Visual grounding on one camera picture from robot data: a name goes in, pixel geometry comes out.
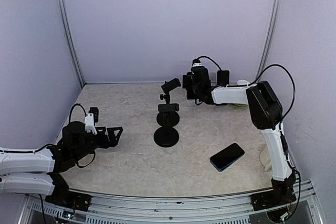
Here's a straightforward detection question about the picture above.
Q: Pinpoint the light blue mug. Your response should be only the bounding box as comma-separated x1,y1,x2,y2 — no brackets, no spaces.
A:
237,80,251,87

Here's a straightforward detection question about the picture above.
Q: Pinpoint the green saucer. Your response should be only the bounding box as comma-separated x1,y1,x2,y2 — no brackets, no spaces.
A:
232,103,248,108

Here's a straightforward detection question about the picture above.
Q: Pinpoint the white folding phone stand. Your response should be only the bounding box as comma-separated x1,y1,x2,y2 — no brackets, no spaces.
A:
186,99,202,106

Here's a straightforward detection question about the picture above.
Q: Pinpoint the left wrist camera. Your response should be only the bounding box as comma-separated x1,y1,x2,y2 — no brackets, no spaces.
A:
85,107,99,135

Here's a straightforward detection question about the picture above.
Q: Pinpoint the left aluminium frame post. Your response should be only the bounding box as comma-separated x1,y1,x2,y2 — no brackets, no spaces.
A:
57,0,86,88

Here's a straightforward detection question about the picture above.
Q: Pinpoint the right aluminium frame post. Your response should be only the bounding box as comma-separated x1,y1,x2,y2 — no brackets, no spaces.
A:
256,0,281,77

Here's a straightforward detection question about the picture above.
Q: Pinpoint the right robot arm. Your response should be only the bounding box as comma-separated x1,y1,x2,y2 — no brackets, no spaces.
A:
183,63,296,205

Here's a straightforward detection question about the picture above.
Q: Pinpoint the aluminium frame post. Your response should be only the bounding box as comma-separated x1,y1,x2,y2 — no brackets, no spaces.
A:
57,0,86,88
256,0,281,77

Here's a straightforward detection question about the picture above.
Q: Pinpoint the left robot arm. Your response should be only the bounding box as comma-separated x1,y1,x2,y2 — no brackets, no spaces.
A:
1,121,123,206

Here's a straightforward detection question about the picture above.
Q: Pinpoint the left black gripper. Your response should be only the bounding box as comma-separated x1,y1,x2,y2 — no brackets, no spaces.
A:
73,126,122,161

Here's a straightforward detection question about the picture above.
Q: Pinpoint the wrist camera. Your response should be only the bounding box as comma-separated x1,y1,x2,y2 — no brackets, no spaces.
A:
85,107,99,135
192,58,203,68

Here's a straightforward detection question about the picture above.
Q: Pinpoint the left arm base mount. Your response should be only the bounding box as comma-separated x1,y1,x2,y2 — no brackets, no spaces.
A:
45,173,91,212

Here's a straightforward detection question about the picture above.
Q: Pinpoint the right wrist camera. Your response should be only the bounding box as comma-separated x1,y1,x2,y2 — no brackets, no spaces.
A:
192,58,203,68

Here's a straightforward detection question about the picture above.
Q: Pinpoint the rear black round-base stand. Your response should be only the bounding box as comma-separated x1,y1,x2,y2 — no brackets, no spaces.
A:
156,78,181,127

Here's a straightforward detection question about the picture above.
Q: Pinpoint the cream ceramic mug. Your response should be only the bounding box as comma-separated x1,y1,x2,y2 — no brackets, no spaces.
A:
259,145,272,172

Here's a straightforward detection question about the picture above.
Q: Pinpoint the blue phone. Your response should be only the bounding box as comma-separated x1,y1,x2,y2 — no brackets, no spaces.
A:
209,143,245,172

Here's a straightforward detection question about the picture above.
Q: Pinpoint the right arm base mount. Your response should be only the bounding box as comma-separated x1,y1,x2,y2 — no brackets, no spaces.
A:
250,173,297,211

